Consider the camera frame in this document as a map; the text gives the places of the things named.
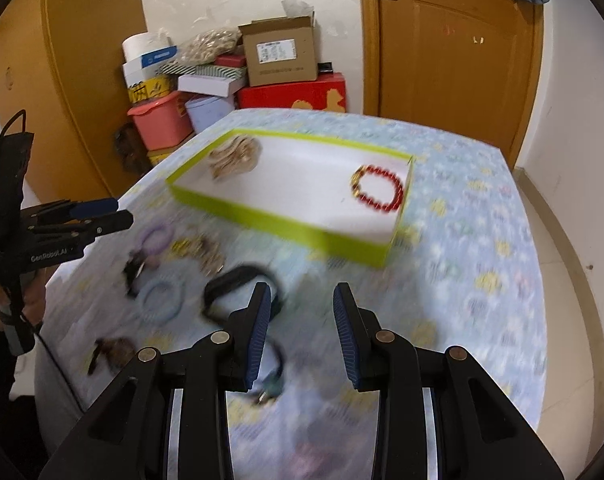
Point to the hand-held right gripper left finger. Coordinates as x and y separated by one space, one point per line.
262 330

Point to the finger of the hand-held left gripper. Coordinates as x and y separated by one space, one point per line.
114 221
96 206

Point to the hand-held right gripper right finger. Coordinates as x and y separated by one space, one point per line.
344 330

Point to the black hair band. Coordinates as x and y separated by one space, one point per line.
239 274

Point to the gold rhinestone hair clip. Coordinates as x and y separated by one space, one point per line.
212 260

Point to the green-edged white box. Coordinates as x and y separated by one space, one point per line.
302 185

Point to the dark brown bag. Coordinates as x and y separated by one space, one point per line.
129 152

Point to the pink plastic bin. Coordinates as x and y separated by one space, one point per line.
159 122

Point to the wooden wardrobe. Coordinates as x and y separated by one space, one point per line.
81 85

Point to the yellow patterned box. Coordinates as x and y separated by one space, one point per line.
149 91

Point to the blue floral tablecloth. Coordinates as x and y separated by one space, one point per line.
457 260

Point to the beige hair claw clip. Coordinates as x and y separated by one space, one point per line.
234 157

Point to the lavender round container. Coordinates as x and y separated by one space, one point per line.
209 112

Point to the white box with blue label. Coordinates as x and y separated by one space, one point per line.
156 57

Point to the white flat box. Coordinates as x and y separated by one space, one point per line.
201 85

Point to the white paper roll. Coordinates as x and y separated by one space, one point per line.
141 45

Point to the green striped box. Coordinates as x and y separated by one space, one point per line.
221 72

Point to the clear bag of nuts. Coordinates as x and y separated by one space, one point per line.
206 45

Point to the small red box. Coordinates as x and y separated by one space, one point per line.
230 61

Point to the red gift box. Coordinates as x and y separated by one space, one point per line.
282 95

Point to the brown cardboard box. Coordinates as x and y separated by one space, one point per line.
282 67

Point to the small black case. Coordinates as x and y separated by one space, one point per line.
325 68

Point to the white tissue paper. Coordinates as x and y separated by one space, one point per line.
297 9

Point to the wooden door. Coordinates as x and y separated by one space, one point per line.
457 60

